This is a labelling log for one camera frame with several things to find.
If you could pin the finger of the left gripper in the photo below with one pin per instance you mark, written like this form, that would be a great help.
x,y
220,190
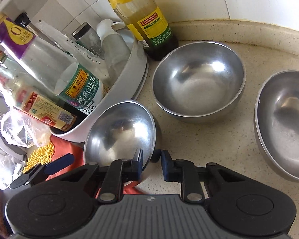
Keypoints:
x,y
40,172

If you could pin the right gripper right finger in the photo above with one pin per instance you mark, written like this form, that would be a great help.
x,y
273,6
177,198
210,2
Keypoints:
x,y
187,174

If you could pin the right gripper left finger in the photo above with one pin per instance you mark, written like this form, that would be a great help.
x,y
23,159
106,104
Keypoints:
x,y
119,172

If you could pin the small steel bowl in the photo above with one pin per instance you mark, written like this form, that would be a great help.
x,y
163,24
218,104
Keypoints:
x,y
120,131

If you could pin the yellow chenille mat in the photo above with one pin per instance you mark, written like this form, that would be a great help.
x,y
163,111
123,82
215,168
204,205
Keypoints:
x,y
42,155

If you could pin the red cloth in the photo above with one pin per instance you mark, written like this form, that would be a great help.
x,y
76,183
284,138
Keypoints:
x,y
63,147

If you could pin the clear plastic bag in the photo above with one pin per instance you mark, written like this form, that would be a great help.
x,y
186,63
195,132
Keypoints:
x,y
22,130

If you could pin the yellow cap vinegar bottle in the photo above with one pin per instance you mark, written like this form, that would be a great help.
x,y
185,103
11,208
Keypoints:
x,y
22,91

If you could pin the purple cap soy bottle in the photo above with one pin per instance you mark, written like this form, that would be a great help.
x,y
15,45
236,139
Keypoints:
x,y
60,73

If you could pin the middle steel bowl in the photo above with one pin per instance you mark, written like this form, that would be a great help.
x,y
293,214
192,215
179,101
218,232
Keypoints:
x,y
199,82

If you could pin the right steel bowl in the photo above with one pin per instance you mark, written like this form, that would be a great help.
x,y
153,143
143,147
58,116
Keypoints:
x,y
276,123

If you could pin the glass spice shaker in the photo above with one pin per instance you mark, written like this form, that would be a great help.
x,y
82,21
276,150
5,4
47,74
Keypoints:
x,y
87,37

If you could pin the yellow label oil bottle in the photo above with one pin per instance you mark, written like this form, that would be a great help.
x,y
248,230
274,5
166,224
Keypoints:
x,y
148,24

